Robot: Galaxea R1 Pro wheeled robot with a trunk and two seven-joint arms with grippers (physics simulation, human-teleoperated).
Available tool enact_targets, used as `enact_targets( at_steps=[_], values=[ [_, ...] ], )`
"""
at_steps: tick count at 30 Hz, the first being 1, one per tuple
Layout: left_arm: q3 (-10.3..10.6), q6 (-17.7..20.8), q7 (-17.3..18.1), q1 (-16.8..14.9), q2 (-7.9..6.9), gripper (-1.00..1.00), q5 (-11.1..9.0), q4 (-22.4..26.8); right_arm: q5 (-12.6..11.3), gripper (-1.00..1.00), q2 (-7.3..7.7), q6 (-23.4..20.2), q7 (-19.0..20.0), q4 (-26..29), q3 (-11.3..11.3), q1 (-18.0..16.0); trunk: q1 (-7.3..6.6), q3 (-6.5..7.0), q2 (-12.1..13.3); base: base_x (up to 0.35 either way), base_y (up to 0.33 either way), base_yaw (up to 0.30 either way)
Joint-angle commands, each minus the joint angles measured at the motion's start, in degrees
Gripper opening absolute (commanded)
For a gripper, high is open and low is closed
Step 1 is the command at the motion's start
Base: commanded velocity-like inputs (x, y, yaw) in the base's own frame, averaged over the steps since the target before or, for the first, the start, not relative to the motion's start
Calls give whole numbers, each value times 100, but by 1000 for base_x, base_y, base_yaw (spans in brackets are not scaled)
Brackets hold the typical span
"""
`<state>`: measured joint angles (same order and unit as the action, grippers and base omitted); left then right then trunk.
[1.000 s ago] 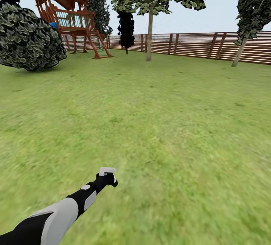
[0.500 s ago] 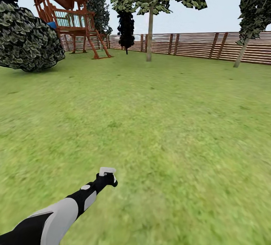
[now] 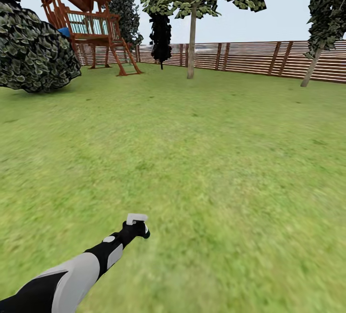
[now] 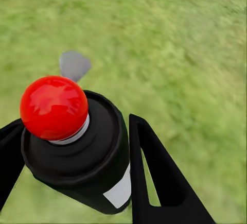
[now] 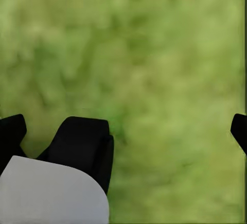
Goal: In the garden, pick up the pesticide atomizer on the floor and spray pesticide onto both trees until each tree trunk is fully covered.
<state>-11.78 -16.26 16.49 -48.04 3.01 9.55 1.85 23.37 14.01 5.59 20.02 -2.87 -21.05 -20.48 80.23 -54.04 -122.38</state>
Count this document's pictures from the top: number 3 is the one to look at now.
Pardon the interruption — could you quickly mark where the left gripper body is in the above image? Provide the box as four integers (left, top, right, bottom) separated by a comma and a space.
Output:
122, 221, 147, 241

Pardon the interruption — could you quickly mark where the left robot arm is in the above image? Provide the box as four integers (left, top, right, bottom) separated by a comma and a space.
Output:
0, 213, 148, 313

